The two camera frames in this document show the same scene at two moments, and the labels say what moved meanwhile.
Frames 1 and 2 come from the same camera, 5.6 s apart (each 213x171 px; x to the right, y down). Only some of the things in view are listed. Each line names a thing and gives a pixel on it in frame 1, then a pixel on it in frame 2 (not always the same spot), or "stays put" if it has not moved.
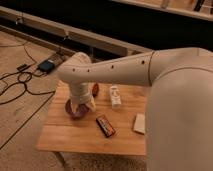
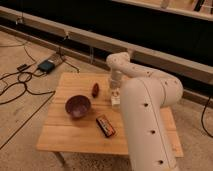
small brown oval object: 95,89 stays put
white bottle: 115,96 stays put
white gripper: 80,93 → 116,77
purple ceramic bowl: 81,110 stays put
